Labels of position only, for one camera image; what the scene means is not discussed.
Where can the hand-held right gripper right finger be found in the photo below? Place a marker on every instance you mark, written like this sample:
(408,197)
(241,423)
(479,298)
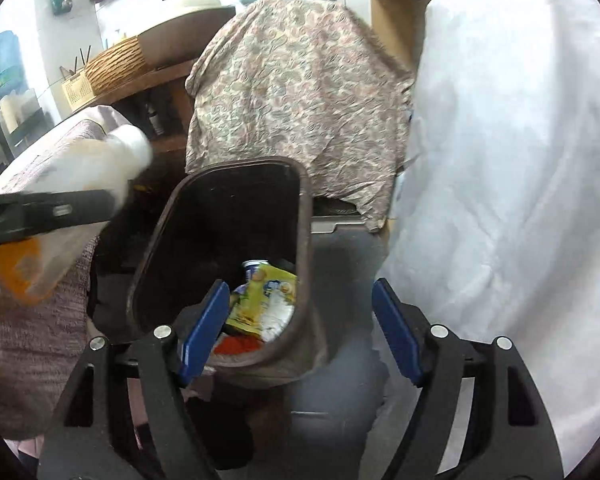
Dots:
(395,330)

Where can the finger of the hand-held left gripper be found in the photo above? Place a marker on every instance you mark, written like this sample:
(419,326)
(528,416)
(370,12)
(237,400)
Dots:
(55,210)

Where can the dark plastic trash bin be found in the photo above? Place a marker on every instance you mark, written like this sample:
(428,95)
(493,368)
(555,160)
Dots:
(220,210)

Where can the white plastic sheet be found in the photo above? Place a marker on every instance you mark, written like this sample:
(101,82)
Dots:
(505,160)

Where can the white paper roll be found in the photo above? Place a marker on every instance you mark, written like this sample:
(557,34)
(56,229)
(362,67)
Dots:
(15,107)

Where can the bundle of dark chopsticks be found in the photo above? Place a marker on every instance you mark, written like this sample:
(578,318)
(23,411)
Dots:
(75,62)

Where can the yellow snack packet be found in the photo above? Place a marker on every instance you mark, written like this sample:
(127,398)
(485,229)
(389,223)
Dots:
(260,300)

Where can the wooden side cabinet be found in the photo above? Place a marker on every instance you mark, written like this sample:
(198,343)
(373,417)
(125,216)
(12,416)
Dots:
(395,20)

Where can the floral patterned cloth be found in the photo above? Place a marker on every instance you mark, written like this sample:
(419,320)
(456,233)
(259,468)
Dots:
(300,100)

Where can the brown appliance with white lid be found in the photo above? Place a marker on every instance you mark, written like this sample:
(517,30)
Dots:
(180,40)

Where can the wicker basket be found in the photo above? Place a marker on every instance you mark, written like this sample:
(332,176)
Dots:
(115,67)

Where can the blue water jug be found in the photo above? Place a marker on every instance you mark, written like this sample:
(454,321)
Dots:
(5,65)

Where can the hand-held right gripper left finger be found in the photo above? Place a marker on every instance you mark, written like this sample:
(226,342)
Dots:
(205,330)

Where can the dark wooden counter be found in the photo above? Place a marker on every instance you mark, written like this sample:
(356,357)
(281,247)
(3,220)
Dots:
(145,85)

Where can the white orange snack packet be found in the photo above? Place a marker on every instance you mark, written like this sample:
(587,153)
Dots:
(115,160)

